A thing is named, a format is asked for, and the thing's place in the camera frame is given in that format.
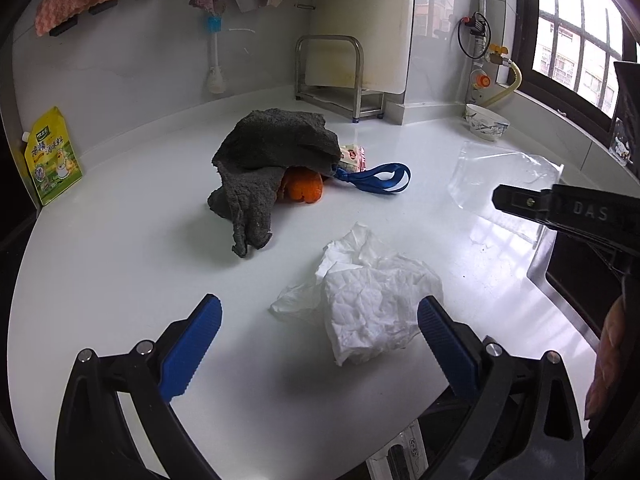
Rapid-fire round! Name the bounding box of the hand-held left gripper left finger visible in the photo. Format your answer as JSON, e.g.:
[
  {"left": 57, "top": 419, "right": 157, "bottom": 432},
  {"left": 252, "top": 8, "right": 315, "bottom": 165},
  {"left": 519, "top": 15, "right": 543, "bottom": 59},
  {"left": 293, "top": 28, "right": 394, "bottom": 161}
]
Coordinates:
[{"left": 55, "top": 294, "right": 223, "bottom": 480}]

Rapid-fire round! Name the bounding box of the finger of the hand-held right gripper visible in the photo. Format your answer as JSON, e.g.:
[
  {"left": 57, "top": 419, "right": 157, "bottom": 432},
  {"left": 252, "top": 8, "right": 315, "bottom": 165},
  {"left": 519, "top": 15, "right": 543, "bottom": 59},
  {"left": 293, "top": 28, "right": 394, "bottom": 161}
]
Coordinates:
[{"left": 492, "top": 183, "right": 556, "bottom": 224}]

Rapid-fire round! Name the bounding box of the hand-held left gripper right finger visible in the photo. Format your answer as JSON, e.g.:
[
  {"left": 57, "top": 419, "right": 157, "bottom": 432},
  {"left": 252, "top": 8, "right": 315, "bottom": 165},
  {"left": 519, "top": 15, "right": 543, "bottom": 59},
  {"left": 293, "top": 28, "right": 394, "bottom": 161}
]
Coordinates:
[{"left": 416, "top": 296, "right": 586, "bottom": 480}]

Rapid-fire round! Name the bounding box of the clear plastic bag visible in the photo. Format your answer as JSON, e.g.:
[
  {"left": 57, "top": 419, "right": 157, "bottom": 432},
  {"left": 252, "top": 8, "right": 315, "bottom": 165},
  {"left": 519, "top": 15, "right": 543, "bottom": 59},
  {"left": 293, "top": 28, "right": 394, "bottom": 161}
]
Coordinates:
[{"left": 447, "top": 140, "right": 565, "bottom": 251}]

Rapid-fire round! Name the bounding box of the white tissue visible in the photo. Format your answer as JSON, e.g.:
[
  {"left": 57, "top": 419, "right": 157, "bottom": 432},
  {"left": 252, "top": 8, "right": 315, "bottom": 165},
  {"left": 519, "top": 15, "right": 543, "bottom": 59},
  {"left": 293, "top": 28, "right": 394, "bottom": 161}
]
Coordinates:
[{"left": 270, "top": 221, "right": 444, "bottom": 367}]

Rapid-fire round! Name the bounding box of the person's right hand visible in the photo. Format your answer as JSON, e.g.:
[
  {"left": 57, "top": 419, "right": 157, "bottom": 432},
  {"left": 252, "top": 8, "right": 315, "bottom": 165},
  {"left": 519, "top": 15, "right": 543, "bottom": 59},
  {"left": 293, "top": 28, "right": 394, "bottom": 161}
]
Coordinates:
[{"left": 585, "top": 292, "right": 632, "bottom": 421}]

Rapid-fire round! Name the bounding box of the black kitchen sink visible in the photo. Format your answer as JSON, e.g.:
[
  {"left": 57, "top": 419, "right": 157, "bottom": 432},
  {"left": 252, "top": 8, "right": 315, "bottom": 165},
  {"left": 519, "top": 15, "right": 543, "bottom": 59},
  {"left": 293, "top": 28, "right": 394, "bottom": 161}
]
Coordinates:
[{"left": 527, "top": 220, "right": 626, "bottom": 341}]

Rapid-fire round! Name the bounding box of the white patterned bowl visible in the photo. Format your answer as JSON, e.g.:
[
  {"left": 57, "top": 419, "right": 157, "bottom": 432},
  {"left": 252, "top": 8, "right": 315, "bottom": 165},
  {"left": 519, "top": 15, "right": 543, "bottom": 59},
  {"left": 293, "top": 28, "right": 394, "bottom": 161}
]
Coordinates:
[{"left": 465, "top": 103, "right": 512, "bottom": 142}]

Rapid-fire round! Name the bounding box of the printed glass mug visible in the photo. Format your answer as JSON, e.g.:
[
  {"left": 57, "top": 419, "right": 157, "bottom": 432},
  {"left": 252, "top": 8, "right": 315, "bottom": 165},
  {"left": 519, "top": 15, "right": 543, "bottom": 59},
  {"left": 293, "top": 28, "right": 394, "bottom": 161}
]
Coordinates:
[{"left": 610, "top": 60, "right": 640, "bottom": 167}]

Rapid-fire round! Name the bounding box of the white pink snack packet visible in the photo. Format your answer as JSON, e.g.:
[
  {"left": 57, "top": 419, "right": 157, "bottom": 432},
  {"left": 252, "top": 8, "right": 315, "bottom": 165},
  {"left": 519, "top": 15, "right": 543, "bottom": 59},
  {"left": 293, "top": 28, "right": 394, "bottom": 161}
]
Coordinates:
[{"left": 337, "top": 144, "right": 369, "bottom": 174}]

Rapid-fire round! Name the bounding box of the dark framed window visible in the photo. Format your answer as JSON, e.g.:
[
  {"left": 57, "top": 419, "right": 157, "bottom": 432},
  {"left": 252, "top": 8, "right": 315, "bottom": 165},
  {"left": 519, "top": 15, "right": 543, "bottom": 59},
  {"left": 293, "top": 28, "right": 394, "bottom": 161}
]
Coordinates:
[{"left": 515, "top": 0, "right": 640, "bottom": 121}]

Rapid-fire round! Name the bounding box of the dark grey towel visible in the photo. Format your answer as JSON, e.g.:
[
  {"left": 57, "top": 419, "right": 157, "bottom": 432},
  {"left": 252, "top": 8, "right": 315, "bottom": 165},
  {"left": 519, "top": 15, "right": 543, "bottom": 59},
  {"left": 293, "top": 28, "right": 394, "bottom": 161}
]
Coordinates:
[{"left": 207, "top": 108, "right": 342, "bottom": 260}]

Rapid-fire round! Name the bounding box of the steel board rack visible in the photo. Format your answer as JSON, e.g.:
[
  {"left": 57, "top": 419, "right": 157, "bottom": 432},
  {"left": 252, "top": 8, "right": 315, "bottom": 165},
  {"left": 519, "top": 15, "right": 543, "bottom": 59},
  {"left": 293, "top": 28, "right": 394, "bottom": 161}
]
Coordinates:
[{"left": 294, "top": 35, "right": 386, "bottom": 123}]

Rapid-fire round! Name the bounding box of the yellow seasoning pouch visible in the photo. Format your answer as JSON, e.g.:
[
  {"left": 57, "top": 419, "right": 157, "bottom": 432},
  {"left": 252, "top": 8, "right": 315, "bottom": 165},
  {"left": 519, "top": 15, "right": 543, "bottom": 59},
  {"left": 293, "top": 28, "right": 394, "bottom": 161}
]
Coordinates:
[{"left": 22, "top": 106, "right": 84, "bottom": 206}]

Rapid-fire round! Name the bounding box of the white cutting board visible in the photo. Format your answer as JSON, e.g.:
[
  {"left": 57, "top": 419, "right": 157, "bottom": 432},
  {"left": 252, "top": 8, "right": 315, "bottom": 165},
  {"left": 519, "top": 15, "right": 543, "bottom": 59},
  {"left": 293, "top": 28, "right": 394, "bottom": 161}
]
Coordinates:
[{"left": 306, "top": 0, "right": 417, "bottom": 96}]

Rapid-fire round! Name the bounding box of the blue white bottle brush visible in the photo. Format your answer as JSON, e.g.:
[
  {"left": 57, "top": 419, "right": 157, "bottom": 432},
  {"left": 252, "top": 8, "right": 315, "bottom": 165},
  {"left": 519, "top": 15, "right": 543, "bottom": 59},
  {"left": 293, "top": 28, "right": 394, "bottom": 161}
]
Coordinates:
[{"left": 205, "top": 12, "right": 227, "bottom": 95}]

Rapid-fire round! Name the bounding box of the yellow gas hose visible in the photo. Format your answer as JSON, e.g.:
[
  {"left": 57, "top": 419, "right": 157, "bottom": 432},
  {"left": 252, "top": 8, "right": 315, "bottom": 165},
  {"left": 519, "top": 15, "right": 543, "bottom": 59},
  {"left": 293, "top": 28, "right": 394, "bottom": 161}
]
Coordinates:
[{"left": 480, "top": 57, "right": 523, "bottom": 108}]

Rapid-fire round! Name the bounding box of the blue lanyard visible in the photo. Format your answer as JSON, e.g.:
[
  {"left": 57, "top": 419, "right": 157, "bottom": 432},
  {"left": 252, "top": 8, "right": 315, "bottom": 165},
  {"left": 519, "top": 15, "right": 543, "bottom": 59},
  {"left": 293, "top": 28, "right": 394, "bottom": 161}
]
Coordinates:
[{"left": 334, "top": 162, "right": 412, "bottom": 196}]

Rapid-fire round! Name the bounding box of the black cable loop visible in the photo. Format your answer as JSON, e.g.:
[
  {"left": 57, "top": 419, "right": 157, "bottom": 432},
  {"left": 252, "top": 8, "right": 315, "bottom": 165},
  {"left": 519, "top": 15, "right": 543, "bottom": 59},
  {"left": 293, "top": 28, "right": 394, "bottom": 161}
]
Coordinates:
[{"left": 457, "top": 11, "right": 491, "bottom": 59}]

